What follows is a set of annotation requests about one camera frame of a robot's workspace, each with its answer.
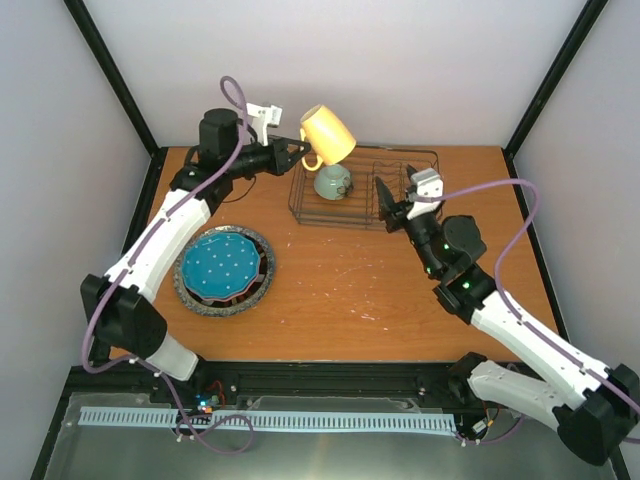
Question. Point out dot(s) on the right black frame post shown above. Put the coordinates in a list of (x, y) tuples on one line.
[(574, 40)]

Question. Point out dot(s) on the left black frame post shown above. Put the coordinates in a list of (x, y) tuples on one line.
[(92, 36)]

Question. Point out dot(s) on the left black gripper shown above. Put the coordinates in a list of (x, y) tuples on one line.
[(281, 161)]

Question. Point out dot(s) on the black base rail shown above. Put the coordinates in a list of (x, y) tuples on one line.
[(426, 384)]

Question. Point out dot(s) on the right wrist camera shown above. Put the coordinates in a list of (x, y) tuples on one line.
[(425, 189)]

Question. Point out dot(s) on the light blue cable duct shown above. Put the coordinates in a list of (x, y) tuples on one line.
[(275, 421)]

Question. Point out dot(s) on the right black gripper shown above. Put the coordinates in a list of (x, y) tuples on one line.
[(387, 206)]

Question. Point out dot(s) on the pink plate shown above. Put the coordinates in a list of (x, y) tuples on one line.
[(251, 289)]

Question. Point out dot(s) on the black wire dish rack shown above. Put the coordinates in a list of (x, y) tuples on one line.
[(359, 209)]

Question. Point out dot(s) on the yellow mug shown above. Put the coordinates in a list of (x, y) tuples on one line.
[(329, 138)]

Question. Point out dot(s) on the green ceramic bowl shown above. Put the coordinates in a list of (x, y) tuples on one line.
[(333, 182)]

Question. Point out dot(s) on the blue dotted plate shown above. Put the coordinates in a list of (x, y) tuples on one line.
[(220, 266)]

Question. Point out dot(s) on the grey speckled large plate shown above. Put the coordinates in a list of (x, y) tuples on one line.
[(228, 309)]

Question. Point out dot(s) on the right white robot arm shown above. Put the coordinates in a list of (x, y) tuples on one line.
[(592, 407)]

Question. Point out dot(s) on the black frame post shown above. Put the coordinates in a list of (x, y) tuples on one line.
[(574, 40), (92, 36)]

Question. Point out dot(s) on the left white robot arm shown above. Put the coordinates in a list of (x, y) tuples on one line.
[(232, 144)]

